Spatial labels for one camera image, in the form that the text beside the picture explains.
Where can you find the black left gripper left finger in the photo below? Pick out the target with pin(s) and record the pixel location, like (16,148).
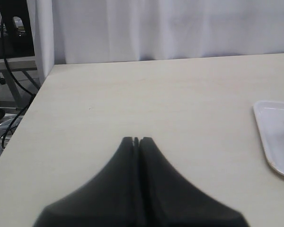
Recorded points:
(112,198)

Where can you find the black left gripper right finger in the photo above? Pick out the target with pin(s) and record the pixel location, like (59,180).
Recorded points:
(172,201)

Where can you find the white rectangular tray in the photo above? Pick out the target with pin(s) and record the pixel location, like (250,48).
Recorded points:
(269,117)

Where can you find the grey metal side table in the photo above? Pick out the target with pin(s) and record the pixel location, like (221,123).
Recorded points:
(21,64)

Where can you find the white backdrop curtain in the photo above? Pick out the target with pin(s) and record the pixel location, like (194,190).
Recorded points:
(97,31)

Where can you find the black equipment on side table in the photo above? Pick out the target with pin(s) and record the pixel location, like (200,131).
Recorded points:
(18,39)

